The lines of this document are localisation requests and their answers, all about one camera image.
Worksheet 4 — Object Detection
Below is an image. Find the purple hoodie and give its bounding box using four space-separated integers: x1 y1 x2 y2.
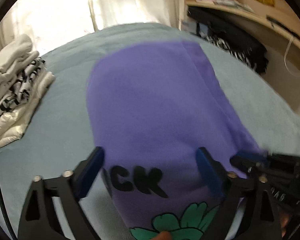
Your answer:
86 41 260 239

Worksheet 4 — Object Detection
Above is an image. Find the wooden shelf desk unit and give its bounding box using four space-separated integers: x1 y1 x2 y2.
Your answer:
184 0 300 73

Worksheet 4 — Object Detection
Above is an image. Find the white shiny puffer jacket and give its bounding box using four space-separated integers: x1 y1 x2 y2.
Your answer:
0 70 55 148

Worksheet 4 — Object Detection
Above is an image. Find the grey folded sweatshirt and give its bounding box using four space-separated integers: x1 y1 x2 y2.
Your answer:
0 34 39 84

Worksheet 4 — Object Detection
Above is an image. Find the black white patterned garment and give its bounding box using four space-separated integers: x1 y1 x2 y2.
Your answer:
0 57 47 117

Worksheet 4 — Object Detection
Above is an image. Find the black cable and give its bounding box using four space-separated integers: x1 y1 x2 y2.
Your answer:
0 159 18 240

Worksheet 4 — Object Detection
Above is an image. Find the black chair with clothes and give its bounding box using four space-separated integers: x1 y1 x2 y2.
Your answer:
187 6 269 75

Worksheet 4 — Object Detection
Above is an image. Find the right hand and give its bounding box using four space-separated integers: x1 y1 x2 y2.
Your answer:
279 211 291 237

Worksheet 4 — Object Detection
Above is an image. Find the grey-blue bed blanket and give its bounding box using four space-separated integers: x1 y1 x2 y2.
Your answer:
0 23 300 239

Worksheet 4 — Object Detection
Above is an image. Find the white cable loop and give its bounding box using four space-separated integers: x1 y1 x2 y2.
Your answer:
283 35 300 76

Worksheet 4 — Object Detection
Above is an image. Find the left hand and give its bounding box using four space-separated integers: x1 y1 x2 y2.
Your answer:
151 231 172 240

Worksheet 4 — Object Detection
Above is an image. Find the cream floral curtain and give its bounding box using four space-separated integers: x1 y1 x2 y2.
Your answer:
0 0 185 54

